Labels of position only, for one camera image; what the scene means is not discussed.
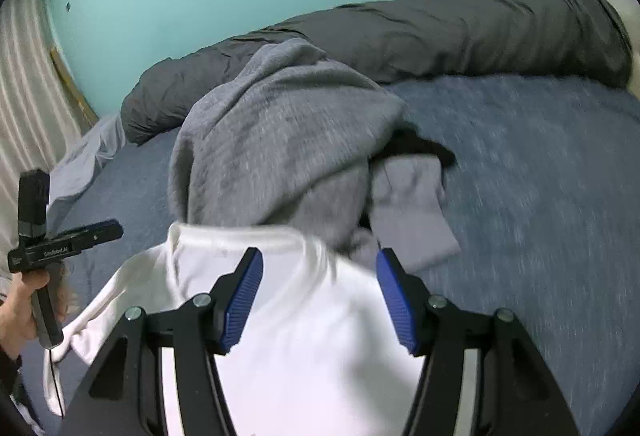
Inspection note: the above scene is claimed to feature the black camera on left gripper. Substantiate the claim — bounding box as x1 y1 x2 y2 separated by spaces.
17 168 50 245

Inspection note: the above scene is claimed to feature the grey knit sweater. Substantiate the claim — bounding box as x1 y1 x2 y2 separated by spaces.
168 40 460 271

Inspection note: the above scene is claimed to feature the light grey crumpled sheet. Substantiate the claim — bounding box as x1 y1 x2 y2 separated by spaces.
48 114 127 224

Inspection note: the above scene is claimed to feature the dark grey rolled duvet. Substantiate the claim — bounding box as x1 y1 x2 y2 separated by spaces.
120 0 632 144

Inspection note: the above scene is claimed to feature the wooden frame by wall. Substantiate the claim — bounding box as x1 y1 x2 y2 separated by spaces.
49 47 99 127

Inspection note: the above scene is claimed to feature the white long-sleeve shirt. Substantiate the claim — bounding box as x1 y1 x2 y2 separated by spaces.
42 222 422 435

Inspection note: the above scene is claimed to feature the person's left hand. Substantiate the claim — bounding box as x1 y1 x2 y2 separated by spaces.
0 269 50 360

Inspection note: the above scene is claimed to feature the beige striped curtain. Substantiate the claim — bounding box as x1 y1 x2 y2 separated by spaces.
0 0 84 295

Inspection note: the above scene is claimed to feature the blue patterned bed cover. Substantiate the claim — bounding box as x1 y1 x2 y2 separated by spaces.
62 76 639 435

